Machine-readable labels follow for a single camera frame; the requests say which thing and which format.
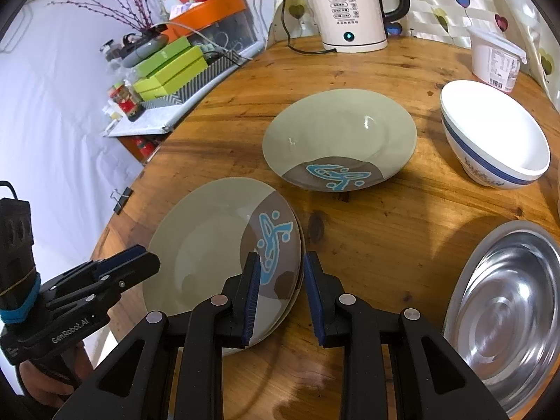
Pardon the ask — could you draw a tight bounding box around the striped tray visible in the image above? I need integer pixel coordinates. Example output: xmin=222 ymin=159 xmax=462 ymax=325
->
xmin=142 ymin=49 xmax=243 ymax=111

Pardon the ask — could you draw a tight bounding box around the small red jar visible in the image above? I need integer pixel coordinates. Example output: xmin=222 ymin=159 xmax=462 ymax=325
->
xmin=114 ymin=92 xmax=145 ymax=122

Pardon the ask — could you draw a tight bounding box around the orange lid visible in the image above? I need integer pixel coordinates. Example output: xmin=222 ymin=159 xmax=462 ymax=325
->
xmin=164 ymin=0 xmax=248 ymax=32

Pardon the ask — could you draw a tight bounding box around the clear plastic box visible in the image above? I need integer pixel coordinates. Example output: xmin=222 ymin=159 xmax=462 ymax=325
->
xmin=192 ymin=12 xmax=258 ymax=61

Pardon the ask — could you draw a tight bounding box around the stainless steel bowl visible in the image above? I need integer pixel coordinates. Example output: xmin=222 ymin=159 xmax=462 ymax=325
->
xmin=442 ymin=220 xmax=560 ymax=419

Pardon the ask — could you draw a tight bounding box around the white plastic tub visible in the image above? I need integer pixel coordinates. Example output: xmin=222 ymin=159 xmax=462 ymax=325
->
xmin=466 ymin=25 xmax=529 ymax=94

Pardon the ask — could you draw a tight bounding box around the white electric kettle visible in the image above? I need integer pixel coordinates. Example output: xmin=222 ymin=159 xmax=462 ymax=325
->
xmin=303 ymin=0 xmax=412 ymax=53

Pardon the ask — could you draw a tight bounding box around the green box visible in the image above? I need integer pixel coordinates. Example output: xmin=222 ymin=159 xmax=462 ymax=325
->
xmin=133 ymin=47 xmax=209 ymax=90
xmin=132 ymin=36 xmax=194 ymax=76

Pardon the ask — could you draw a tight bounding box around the white side shelf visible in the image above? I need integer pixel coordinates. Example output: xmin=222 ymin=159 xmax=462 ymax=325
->
xmin=103 ymin=98 xmax=195 ymax=139

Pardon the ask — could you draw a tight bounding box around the deep beige plate blue pattern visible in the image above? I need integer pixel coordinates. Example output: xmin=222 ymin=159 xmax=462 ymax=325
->
xmin=262 ymin=89 xmax=418 ymax=194

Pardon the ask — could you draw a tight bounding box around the black kettle cable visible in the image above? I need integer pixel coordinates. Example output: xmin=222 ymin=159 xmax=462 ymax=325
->
xmin=279 ymin=0 xmax=338 ymax=56

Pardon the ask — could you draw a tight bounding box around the grey oval device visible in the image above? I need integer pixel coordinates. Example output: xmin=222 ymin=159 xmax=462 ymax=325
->
xmin=119 ymin=34 xmax=170 ymax=69

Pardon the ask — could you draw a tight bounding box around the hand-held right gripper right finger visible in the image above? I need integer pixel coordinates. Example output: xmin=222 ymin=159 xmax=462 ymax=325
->
xmin=303 ymin=251 xmax=510 ymax=420

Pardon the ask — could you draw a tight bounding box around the white plate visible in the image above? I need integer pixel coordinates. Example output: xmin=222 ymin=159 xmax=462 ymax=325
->
xmin=440 ymin=80 xmax=551 ymax=173

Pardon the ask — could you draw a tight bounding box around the black binder clip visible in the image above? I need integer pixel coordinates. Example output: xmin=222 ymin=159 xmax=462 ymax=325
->
xmin=111 ymin=187 xmax=134 ymax=216

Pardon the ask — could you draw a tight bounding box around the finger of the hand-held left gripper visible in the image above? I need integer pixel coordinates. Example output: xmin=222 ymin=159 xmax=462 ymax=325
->
xmin=44 ymin=251 xmax=161 ymax=316
xmin=48 ymin=245 xmax=149 ymax=294

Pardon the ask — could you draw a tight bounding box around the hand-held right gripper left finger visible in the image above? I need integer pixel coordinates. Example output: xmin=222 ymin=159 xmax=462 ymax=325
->
xmin=52 ymin=251 xmax=263 ymax=420

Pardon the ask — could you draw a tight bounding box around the person's left hand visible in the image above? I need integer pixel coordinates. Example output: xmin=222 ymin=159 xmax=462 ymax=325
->
xmin=16 ymin=345 xmax=95 ymax=403

